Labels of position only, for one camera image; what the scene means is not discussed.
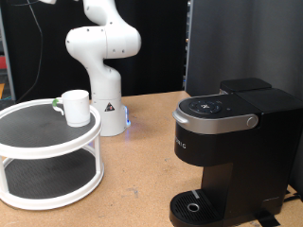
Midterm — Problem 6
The white mug with green tape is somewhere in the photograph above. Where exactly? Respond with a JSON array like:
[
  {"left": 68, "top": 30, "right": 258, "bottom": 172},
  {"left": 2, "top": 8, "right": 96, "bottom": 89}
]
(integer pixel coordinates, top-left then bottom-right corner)
[{"left": 51, "top": 89, "right": 92, "bottom": 129}]

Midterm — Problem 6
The black Keurig coffee machine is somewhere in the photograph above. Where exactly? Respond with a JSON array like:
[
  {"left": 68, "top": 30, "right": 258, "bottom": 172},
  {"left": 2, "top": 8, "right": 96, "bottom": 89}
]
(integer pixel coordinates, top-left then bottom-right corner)
[{"left": 169, "top": 77, "right": 303, "bottom": 227}]

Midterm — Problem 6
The white two-tier turntable shelf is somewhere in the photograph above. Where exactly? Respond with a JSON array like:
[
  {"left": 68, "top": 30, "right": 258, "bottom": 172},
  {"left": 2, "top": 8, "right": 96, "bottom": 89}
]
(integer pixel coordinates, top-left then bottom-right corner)
[{"left": 0, "top": 97, "right": 105, "bottom": 211}]

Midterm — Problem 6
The black tape strip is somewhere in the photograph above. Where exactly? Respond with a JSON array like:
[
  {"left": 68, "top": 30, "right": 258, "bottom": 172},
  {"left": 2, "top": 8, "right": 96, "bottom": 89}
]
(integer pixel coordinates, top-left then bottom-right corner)
[{"left": 255, "top": 210, "right": 282, "bottom": 227}]

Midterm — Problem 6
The black hanging cable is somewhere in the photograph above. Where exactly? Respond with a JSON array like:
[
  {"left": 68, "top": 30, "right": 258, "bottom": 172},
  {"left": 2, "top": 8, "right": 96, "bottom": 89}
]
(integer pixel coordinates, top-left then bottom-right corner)
[{"left": 5, "top": 0, "right": 45, "bottom": 103}]

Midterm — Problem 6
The grey metal frame post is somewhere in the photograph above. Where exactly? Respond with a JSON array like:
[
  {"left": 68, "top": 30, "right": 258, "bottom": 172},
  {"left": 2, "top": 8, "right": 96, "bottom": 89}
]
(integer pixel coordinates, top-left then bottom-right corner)
[{"left": 0, "top": 6, "right": 16, "bottom": 102}]

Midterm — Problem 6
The black power cord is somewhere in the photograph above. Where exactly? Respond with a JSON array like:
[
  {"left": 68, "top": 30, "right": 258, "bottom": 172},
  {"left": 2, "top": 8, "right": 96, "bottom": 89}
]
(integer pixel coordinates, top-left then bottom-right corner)
[{"left": 281, "top": 188, "right": 303, "bottom": 205}]

